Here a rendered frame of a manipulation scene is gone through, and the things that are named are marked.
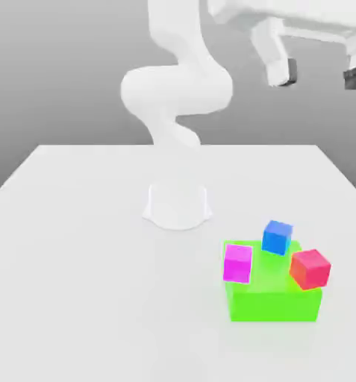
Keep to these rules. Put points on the small red cube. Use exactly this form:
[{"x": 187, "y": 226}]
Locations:
[{"x": 312, "y": 270}]

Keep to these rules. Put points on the small magenta cube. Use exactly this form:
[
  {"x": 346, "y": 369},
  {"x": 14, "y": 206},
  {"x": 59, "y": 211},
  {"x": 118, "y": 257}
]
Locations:
[{"x": 237, "y": 265}]

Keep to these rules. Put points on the small blue cube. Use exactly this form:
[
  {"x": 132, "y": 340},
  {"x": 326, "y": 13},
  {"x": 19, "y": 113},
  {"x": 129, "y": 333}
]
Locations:
[{"x": 276, "y": 240}]

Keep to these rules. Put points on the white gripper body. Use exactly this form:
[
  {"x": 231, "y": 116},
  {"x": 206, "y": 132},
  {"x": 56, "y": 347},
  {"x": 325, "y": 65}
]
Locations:
[{"x": 300, "y": 13}]

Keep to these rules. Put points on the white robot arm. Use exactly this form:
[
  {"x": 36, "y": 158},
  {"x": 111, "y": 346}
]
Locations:
[{"x": 177, "y": 89}]

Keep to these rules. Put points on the large green box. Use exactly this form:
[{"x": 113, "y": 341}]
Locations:
[{"x": 273, "y": 304}]

